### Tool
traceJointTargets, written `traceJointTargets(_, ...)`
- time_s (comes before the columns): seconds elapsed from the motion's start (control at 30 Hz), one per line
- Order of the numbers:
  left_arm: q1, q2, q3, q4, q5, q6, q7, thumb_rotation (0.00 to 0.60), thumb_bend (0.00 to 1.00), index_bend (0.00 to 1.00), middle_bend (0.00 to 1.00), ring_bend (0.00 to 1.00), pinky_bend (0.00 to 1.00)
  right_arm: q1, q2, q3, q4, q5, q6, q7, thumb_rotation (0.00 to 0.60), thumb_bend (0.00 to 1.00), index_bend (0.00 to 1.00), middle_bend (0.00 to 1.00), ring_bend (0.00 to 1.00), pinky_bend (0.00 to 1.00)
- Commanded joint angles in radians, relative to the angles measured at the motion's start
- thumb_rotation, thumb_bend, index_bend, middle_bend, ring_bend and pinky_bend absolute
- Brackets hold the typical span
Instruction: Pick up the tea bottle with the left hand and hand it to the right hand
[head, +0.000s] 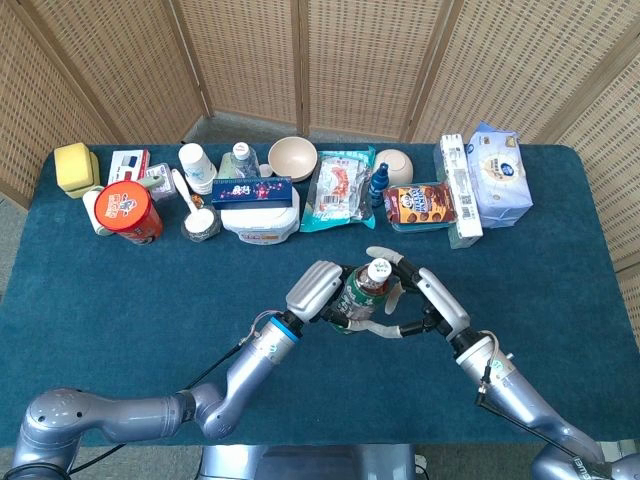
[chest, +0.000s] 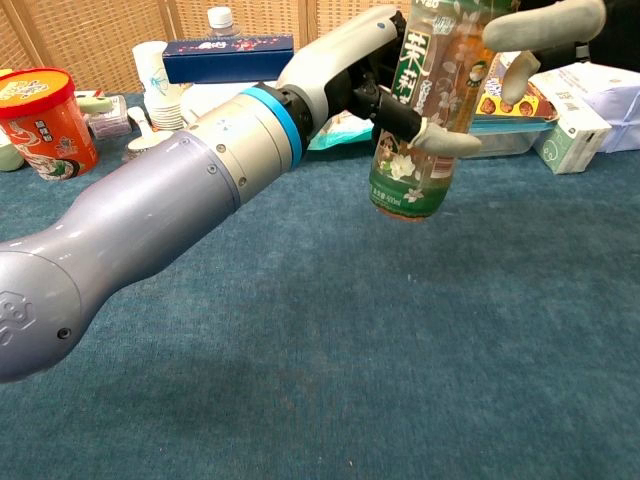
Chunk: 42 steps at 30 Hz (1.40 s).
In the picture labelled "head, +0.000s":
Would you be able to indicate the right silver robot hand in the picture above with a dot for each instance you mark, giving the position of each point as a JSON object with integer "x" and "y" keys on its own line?
{"x": 442, "y": 300}

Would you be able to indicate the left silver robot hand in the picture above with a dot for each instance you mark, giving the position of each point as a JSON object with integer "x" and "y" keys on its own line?
{"x": 315, "y": 290}

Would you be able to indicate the green tea bottle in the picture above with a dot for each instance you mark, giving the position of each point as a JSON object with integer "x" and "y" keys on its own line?
{"x": 367, "y": 295}

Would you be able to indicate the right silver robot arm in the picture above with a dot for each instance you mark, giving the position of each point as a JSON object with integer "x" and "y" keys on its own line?
{"x": 520, "y": 395}

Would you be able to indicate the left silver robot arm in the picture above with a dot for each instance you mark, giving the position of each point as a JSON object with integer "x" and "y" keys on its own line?
{"x": 235, "y": 385}

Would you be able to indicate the pale green box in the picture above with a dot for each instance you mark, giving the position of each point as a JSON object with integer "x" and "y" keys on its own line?
{"x": 462, "y": 242}

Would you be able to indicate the clear glass food container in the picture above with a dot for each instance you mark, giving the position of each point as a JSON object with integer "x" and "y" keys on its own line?
{"x": 420, "y": 227}

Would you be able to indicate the white wet wipes tub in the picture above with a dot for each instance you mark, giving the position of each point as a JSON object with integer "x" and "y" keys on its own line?
{"x": 260, "y": 222}

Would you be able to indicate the brown cookie packet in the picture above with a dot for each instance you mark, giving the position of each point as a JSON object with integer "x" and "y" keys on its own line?
{"x": 420, "y": 202}

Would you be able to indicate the teal snack packet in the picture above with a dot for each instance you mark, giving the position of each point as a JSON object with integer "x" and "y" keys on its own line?
{"x": 340, "y": 190}

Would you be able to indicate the long dark blue box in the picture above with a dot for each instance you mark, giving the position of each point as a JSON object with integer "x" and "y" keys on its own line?
{"x": 252, "y": 192}

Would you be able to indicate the long white carton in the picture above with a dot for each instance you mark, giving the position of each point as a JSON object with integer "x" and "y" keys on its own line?
{"x": 461, "y": 185}

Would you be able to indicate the blue spray bottle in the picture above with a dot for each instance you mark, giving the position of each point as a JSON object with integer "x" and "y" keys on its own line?
{"x": 379, "y": 182}

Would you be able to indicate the small white cap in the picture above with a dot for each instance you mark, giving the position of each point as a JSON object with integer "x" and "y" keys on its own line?
{"x": 265, "y": 170}

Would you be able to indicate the small jar white lid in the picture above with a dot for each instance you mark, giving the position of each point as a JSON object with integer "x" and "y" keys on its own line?
{"x": 201, "y": 222}

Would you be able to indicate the beige bowl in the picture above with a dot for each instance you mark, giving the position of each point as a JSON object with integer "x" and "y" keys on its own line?
{"x": 399, "y": 165}
{"x": 292, "y": 157}

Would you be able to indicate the white blue tissue pack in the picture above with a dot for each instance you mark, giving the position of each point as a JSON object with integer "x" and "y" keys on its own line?
{"x": 500, "y": 175}

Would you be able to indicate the clear water bottle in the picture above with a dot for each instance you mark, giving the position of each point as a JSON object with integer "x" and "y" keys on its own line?
{"x": 241, "y": 159}

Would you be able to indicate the white plastic spoon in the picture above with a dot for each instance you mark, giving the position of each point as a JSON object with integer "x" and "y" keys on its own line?
{"x": 182, "y": 190}

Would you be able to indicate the silver robot torso base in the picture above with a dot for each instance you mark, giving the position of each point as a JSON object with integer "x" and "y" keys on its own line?
{"x": 310, "y": 462}

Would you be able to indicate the stack of white paper cups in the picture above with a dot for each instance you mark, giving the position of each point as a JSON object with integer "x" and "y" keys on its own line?
{"x": 196, "y": 165}

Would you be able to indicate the small clear plastic box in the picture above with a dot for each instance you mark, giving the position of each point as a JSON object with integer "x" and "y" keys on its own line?
{"x": 164, "y": 182}

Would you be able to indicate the dark blue table cloth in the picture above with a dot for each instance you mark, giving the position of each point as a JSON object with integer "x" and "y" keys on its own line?
{"x": 125, "y": 310}

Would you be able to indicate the red instant noodle cup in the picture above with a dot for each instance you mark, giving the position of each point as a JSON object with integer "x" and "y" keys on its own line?
{"x": 127, "y": 210}

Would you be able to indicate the white red blue carton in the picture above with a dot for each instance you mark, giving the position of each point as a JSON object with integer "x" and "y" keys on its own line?
{"x": 127, "y": 165}

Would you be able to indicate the woven rattan folding screen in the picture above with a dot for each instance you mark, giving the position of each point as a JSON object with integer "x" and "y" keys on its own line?
{"x": 365, "y": 65}

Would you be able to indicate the yellow sponge block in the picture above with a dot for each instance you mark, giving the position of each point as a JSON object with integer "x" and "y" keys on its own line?
{"x": 75, "y": 167}

